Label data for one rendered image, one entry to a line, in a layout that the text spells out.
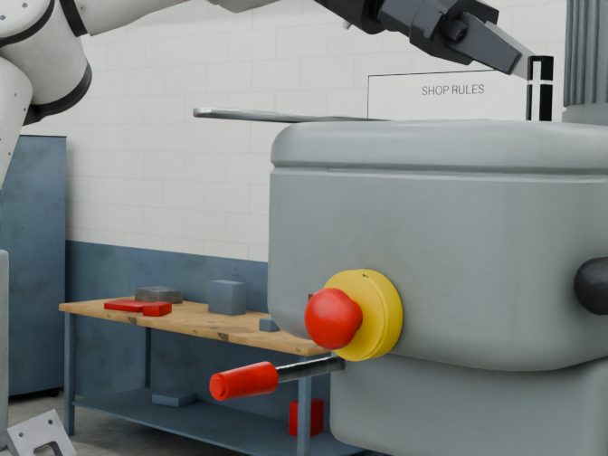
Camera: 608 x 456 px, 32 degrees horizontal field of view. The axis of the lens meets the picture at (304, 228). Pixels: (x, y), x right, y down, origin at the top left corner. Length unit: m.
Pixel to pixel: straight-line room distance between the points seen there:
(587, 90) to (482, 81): 4.85
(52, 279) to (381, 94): 3.21
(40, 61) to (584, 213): 0.50
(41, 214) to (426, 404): 7.44
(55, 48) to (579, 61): 0.50
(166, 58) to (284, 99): 1.17
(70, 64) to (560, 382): 0.51
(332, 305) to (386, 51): 5.65
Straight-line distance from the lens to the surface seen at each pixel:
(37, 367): 8.32
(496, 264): 0.67
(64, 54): 0.97
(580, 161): 0.68
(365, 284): 0.69
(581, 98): 1.07
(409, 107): 6.17
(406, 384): 0.83
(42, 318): 8.28
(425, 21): 0.87
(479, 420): 0.80
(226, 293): 6.71
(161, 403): 7.17
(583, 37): 1.07
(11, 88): 0.94
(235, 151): 7.08
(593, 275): 0.66
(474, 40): 0.88
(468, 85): 5.95
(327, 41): 6.59
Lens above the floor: 1.86
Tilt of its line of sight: 4 degrees down
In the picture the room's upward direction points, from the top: 1 degrees clockwise
